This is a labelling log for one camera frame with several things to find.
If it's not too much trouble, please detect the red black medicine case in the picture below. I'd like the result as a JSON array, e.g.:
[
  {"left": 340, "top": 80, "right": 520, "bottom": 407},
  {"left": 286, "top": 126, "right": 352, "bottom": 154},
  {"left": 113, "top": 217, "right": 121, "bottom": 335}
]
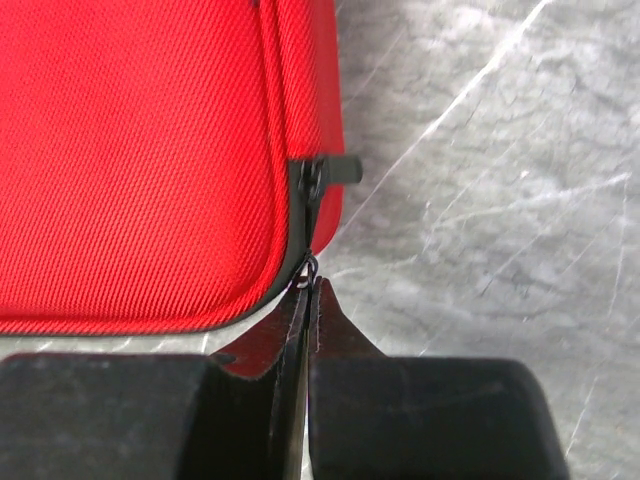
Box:
[{"left": 1, "top": 1, "right": 362, "bottom": 336}]

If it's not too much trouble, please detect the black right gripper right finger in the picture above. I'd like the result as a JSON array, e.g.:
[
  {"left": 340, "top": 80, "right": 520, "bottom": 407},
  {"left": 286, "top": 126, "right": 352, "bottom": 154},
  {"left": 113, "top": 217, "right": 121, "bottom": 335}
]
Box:
[{"left": 308, "top": 278, "right": 385, "bottom": 479}]

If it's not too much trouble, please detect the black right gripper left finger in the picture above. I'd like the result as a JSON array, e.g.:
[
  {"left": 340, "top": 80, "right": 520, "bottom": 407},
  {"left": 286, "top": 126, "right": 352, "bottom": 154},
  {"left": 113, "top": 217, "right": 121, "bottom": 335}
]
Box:
[{"left": 212, "top": 280, "right": 309, "bottom": 479}]

